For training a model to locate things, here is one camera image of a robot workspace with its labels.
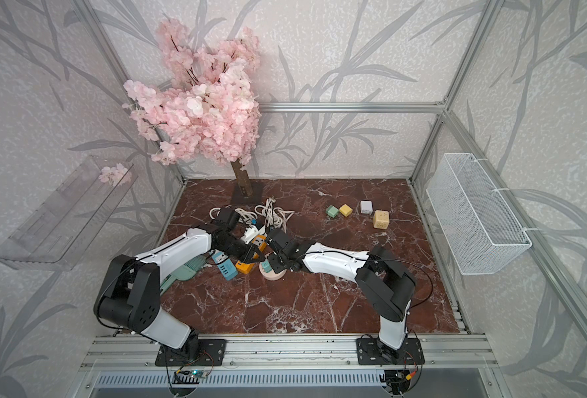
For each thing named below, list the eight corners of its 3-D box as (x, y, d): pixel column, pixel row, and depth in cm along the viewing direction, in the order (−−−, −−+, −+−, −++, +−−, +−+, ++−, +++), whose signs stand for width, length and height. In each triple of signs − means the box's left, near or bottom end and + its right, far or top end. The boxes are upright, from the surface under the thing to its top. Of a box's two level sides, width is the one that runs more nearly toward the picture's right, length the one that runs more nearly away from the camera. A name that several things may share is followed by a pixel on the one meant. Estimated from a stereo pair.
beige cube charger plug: (374, 230, 105) (376, 222, 100) (371, 218, 109) (374, 210, 104) (387, 230, 105) (391, 222, 100) (384, 218, 109) (388, 210, 104)
